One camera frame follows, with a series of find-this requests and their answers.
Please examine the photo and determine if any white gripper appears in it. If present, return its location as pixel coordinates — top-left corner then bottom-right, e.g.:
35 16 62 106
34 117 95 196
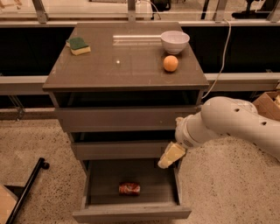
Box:
157 116 194 169

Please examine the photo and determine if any red coke can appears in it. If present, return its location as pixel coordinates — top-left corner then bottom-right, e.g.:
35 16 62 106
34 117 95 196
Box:
119 182 141 196

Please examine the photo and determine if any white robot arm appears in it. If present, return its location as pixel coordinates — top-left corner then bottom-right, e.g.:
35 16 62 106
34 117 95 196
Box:
157 96 280 169

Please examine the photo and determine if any grey drawer cabinet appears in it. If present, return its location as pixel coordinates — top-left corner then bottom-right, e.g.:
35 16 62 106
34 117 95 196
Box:
42 22 210 165

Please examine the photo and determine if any grey middle drawer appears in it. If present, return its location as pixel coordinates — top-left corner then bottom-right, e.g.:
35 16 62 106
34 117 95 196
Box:
71 140 169 160

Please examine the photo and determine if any grey drawer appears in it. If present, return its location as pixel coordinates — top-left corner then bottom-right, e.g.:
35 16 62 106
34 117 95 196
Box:
71 140 169 160
73 158 191 224
55 106 199 132

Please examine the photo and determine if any grey bottom drawer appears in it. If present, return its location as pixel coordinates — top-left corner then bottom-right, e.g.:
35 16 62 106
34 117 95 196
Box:
73 158 191 224

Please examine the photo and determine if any grey top drawer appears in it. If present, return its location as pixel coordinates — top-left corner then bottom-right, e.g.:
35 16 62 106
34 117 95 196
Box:
55 106 199 132

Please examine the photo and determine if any orange fruit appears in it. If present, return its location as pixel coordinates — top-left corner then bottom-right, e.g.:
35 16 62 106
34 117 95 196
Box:
164 55 179 72

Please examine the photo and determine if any white bowl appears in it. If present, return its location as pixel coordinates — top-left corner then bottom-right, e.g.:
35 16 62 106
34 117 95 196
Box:
161 31 190 55

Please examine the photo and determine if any cardboard box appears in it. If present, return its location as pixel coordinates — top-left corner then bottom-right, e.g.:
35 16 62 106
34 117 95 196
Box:
253 91 280 121

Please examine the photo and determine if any green yellow sponge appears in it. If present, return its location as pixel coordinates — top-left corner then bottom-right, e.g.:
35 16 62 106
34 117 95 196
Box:
66 37 91 56

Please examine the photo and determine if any black metal leg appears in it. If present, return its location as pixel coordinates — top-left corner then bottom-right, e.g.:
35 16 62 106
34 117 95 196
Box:
5 157 50 224

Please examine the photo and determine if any white cable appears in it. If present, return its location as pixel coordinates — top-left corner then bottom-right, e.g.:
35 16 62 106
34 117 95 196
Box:
200 19 232 100

